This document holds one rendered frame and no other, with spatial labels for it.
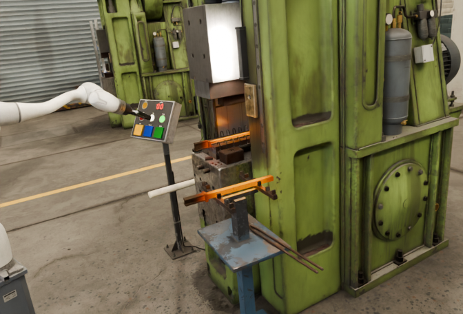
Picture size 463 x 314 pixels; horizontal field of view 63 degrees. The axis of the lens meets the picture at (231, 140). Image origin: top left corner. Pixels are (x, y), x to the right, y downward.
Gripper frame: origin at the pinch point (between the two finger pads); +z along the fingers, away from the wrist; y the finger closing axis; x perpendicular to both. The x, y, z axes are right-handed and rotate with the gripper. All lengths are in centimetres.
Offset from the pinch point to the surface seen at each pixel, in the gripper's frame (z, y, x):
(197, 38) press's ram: -19, 46, 43
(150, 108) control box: 14.0, -13.7, 9.1
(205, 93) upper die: -5, 49, 16
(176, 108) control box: 17.8, 7.1, 11.4
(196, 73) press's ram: -7.0, 40.3, 27.0
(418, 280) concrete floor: 115, 153, -66
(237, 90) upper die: 7, 61, 22
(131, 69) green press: 256, -353, 132
